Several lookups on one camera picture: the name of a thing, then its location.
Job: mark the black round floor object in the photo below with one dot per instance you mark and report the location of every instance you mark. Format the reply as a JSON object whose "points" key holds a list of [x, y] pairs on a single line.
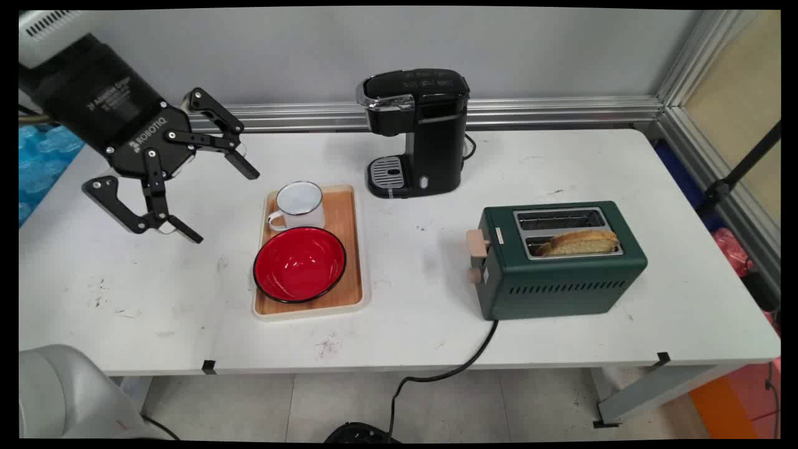
{"points": [[358, 433]]}

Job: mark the grey table leg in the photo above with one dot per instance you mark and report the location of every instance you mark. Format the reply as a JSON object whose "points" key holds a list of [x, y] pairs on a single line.
{"points": [[661, 393]]}

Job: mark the wooden tray with white rim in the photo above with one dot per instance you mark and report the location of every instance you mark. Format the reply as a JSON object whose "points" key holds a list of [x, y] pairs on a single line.
{"points": [[350, 249]]}

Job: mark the red plastic bag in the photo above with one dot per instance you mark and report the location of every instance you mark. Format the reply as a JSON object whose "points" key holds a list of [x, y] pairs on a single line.
{"points": [[734, 249]]}

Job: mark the horizontal aluminium frame rail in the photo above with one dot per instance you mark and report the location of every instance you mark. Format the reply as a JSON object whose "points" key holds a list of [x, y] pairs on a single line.
{"points": [[548, 112]]}

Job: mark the black table edge clip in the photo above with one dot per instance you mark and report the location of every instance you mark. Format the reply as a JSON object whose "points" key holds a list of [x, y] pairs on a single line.
{"points": [[663, 359], [209, 367]]}

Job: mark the green two-slot toaster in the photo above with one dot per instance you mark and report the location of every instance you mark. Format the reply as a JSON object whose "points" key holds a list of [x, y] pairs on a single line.
{"points": [[561, 284]]}

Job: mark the white enamel mug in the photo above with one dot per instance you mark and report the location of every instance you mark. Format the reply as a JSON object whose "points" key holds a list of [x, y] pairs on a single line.
{"points": [[302, 206]]}

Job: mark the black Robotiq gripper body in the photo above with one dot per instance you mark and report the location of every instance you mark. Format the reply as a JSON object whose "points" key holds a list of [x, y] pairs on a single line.
{"points": [[118, 115]]}

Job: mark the angled aluminium frame post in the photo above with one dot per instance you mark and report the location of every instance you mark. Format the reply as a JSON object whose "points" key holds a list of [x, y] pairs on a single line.
{"points": [[686, 68]]}

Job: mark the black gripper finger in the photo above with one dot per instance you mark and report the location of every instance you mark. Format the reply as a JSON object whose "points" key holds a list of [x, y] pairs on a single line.
{"points": [[218, 118], [112, 199]]}

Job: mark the black tripod pole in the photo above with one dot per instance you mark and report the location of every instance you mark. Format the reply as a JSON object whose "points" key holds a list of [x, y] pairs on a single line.
{"points": [[745, 165]]}

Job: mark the beige toaster lever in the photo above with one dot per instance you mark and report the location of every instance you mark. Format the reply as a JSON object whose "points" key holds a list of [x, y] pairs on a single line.
{"points": [[477, 242]]}

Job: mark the toasted bread slice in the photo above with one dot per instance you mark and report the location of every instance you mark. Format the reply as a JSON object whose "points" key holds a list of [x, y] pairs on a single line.
{"points": [[583, 242]]}

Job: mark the black coffee maker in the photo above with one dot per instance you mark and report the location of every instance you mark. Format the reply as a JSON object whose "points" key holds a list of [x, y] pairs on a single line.
{"points": [[436, 137]]}

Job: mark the beige toaster knob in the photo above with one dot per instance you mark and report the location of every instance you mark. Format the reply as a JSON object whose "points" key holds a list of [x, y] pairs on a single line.
{"points": [[475, 275]]}

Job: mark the orange box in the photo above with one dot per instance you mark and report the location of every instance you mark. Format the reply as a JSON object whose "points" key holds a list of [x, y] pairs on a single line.
{"points": [[723, 411]]}

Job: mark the blue plastic sheet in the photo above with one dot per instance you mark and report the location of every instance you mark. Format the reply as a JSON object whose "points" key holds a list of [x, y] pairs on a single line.
{"points": [[43, 159]]}

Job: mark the red bowl with black rim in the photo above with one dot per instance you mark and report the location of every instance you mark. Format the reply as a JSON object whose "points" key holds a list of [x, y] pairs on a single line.
{"points": [[299, 265]]}

